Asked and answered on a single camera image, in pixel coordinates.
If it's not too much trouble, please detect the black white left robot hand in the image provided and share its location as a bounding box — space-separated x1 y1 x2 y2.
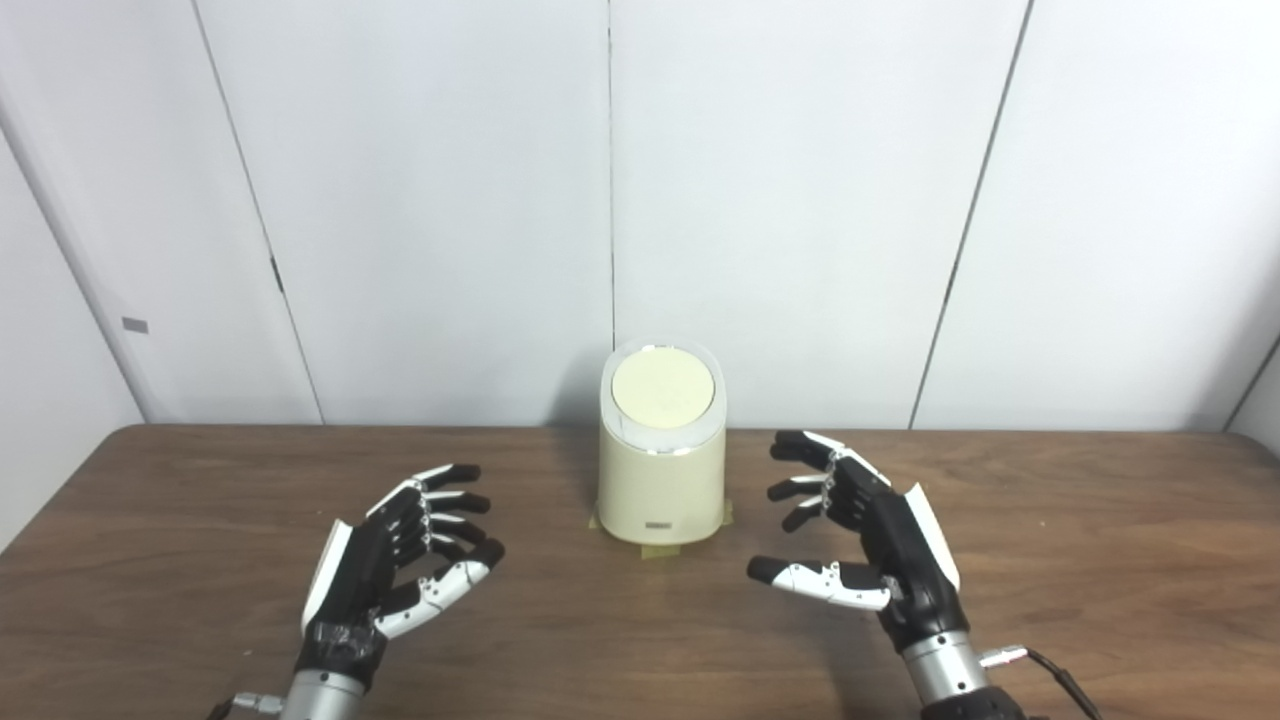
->
295 463 506 691

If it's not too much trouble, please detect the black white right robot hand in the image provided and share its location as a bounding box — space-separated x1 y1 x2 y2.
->
747 430 971 655

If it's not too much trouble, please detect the cream round bin lid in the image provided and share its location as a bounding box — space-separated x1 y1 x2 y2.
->
611 346 716 431

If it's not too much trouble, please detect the cream-colored round bin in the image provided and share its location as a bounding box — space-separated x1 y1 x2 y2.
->
598 339 728 546

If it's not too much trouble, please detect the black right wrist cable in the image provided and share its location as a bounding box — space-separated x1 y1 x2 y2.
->
980 646 1106 720

